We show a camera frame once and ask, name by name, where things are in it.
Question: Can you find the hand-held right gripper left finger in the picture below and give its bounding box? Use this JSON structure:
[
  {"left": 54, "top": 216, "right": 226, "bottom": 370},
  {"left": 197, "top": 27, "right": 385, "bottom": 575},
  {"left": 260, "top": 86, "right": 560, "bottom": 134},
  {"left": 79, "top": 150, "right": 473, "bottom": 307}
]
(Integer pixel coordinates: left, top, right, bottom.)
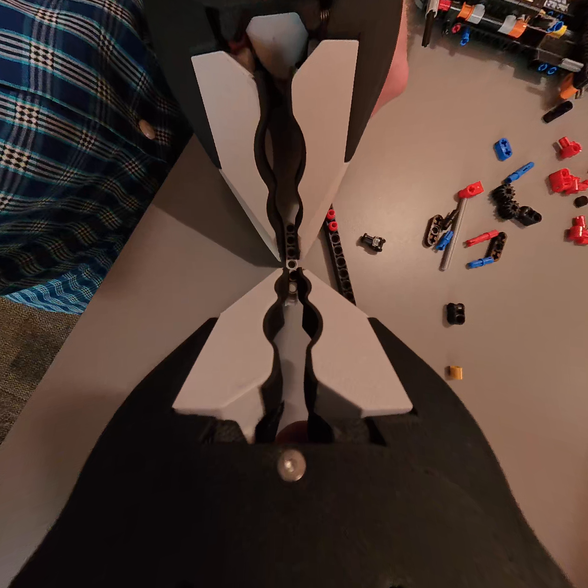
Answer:
[{"left": 172, "top": 268, "right": 292, "bottom": 445}]

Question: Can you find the long black lego beam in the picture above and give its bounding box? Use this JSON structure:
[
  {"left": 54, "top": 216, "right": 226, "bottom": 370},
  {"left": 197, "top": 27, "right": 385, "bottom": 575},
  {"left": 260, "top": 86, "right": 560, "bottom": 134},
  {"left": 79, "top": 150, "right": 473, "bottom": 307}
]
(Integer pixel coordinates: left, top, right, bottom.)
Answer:
[{"left": 323, "top": 207, "right": 358, "bottom": 307}]

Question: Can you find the red lego connector cluster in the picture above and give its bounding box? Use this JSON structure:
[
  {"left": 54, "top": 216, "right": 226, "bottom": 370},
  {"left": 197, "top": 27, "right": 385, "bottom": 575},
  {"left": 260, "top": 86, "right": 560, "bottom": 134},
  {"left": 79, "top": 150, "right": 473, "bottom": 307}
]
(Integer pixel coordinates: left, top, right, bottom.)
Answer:
[
  {"left": 548, "top": 168, "right": 588, "bottom": 194},
  {"left": 564, "top": 215, "right": 588, "bottom": 244}
]

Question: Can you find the black thin lego liftarm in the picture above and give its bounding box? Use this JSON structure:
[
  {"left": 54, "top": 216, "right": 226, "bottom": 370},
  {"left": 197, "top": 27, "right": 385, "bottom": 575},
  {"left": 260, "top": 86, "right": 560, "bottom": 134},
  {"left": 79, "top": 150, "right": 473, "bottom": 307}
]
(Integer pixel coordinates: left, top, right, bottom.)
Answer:
[
  {"left": 422, "top": 213, "right": 446, "bottom": 249},
  {"left": 485, "top": 232, "right": 509, "bottom": 263}
]

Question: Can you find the black lego gear assembly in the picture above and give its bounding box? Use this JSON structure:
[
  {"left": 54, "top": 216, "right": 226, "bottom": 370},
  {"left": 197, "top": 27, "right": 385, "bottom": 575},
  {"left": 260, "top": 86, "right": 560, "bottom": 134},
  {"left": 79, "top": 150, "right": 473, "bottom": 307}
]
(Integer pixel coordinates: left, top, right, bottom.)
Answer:
[{"left": 491, "top": 183, "right": 543, "bottom": 227}]

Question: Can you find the person's plaid shirt torso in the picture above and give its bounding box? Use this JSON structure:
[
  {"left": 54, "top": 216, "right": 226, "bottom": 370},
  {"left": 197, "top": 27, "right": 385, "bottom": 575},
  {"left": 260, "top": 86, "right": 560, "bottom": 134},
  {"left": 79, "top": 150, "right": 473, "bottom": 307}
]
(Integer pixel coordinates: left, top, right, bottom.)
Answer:
[{"left": 0, "top": 0, "right": 194, "bottom": 316}]

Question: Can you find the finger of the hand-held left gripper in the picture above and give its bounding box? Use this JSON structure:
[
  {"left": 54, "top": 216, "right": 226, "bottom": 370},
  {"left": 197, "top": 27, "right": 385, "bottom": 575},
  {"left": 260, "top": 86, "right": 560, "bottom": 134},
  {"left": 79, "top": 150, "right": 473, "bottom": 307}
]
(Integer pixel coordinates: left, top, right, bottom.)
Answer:
[
  {"left": 190, "top": 50, "right": 286, "bottom": 265},
  {"left": 290, "top": 39, "right": 360, "bottom": 265}
]

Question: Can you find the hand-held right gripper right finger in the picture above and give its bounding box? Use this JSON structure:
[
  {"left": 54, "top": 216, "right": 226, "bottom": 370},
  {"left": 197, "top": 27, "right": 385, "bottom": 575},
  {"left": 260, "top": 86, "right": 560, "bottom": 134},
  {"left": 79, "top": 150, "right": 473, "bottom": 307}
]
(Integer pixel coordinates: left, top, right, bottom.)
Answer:
[{"left": 296, "top": 267, "right": 414, "bottom": 421}]

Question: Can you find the grey lego axle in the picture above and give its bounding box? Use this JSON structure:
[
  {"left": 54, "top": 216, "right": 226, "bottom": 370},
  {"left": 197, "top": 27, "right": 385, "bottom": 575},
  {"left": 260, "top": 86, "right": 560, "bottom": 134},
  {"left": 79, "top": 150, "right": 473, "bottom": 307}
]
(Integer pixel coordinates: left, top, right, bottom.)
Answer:
[{"left": 440, "top": 197, "right": 469, "bottom": 272}]

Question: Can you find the person's left hand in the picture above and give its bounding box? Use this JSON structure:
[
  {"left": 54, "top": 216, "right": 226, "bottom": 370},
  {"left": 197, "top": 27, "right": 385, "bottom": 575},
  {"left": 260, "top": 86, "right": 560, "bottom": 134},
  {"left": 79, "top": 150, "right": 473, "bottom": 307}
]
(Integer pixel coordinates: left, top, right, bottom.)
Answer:
[{"left": 372, "top": 7, "right": 410, "bottom": 119}]

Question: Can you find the partly built lego model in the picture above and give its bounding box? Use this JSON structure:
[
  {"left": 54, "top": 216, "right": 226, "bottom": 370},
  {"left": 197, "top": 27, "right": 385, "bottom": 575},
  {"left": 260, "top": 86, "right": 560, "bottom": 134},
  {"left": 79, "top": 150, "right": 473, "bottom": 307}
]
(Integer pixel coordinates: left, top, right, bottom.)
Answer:
[{"left": 416, "top": 0, "right": 588, "bottom": 100}]

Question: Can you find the short black lego beam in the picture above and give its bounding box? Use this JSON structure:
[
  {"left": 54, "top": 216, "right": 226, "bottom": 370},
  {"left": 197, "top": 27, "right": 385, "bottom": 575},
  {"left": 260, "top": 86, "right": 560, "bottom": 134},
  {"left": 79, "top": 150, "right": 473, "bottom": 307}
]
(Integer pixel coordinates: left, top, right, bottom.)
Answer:
[{"left": 284, "top": 223, "right": 302, "bottom": 297}]

